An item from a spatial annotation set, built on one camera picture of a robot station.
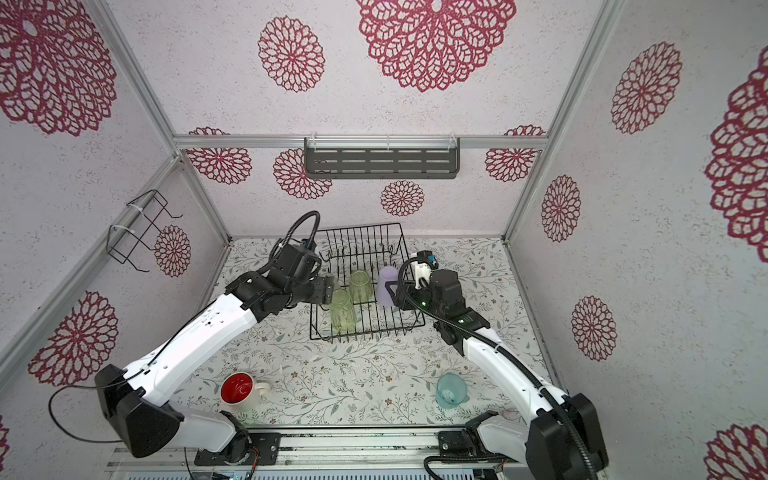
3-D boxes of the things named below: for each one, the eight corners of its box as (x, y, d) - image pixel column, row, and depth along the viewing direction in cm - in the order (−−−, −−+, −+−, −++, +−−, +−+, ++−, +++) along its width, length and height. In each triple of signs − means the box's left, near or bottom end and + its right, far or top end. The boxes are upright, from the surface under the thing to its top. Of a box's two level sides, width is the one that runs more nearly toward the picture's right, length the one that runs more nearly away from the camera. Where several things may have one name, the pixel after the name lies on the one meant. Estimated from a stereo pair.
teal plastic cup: (436, 409, 82) (441, 399, 75) (433, 384, 86) (438, 372, 79) (462, 409, 82) (469, 399, 75) (458, 384, 86) (464, 372, 79)
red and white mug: (228, 412, 81) (215, 403, 75) (237, 383, 86) (225, 372, 80) (265, 412, 81) (254, 403, 75) (272, 383, 86) (262, 372, 80)
